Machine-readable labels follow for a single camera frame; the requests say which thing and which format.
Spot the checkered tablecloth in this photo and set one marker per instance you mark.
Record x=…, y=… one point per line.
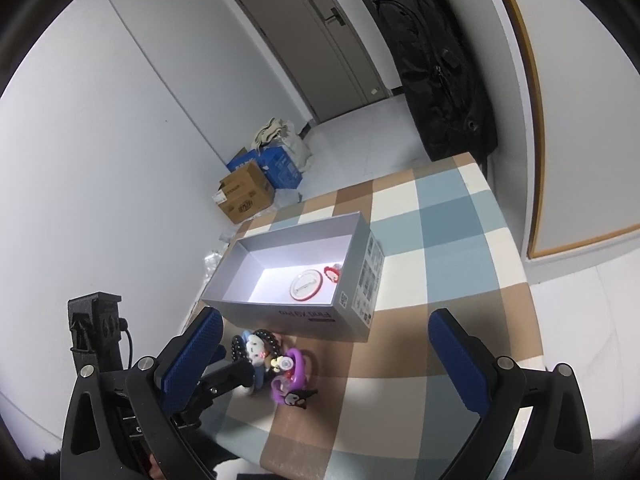
x=430, y=240

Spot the beige canvas bag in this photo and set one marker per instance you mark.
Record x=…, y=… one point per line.
x=270, y=132

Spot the brown cardboard box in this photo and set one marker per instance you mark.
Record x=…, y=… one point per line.
x=245, y=192

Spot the grey brown door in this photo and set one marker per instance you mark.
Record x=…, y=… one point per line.
x=310, y=35

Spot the red and white bead ornament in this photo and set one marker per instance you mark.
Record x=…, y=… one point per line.
x=332, y=273

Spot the blue cardboard box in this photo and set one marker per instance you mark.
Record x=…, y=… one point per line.
x=282, y=165

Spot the red rimmed white round disc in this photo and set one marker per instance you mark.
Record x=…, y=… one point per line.
x=305, y=286

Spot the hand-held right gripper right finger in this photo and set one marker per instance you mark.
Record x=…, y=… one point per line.
x=457, y=365

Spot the red translucent charm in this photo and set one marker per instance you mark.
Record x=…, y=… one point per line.
x=289, y=374

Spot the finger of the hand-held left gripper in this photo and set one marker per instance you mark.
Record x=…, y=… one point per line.
x=235, y=375
x=236, y=349

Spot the wooden framed board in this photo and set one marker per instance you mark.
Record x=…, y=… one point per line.
x=580, y=110

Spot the grey cardboard box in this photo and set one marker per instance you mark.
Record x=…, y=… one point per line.
x=300, y=317

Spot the black jacket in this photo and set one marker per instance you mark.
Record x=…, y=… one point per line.
x=435, y=70

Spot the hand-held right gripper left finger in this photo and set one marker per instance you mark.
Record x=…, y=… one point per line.
x=192, y=360

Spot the black and purple cartoon charm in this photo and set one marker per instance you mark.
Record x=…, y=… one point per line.
x=295, y=399

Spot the clear plastic wrap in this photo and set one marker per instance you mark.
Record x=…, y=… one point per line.
x=215, y=260

